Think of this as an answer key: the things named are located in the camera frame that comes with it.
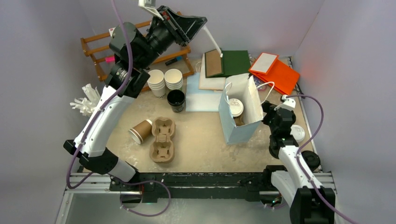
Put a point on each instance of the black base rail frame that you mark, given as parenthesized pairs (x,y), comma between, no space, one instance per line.
(249,186)

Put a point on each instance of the white green box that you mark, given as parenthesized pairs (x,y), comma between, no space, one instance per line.
(111,30)

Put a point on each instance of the black blue marker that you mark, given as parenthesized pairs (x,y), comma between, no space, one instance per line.
(174,60)

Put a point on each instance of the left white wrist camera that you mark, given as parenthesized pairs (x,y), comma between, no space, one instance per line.
(150,7)

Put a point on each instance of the green paper bag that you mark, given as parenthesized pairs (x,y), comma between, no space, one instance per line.
(232,62)

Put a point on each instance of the black paper coffee cup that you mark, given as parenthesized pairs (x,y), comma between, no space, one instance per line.
(176,99)

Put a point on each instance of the white cup lid stack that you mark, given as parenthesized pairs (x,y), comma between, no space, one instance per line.
(298,133)

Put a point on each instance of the back right paper cup stack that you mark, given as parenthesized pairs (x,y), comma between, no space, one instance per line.
(173,79)

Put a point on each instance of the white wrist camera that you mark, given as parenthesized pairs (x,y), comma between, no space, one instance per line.
(287,103)
(150,7)

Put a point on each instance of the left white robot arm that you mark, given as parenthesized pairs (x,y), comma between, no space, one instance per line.
(134,52)

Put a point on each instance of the pink highlighter marker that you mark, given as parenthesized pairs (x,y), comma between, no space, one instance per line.
(110,59)

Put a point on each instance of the checkered patterned paper bag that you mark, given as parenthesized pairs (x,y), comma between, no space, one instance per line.
(259,84)

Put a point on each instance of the cream kraft paper bag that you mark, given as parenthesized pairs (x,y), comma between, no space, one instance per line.
(204,83)

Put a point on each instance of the back left paper cup stack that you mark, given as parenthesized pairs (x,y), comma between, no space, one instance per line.
(156,83)

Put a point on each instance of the light blue paper bag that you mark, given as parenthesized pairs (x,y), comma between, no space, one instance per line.
(243,88)

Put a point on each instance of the orange paper bag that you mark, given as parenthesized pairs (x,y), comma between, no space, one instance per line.
(268,68)

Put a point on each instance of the brown pulp cup carrier stack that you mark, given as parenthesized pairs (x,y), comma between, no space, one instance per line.
(162,149)

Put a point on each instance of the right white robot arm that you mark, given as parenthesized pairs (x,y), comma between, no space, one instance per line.
(308,199)

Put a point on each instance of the white wrapped straws bundle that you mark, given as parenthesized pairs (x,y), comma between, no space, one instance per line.
(87,104)

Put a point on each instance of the white plastic cup lid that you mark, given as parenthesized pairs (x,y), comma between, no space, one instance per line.
(236,107)

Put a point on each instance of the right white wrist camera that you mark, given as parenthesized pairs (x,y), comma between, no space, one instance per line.
(287,103)

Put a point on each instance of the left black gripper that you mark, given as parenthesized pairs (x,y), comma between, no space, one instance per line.
(182,28)

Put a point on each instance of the single white straw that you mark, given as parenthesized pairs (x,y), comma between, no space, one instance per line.
(208,33)

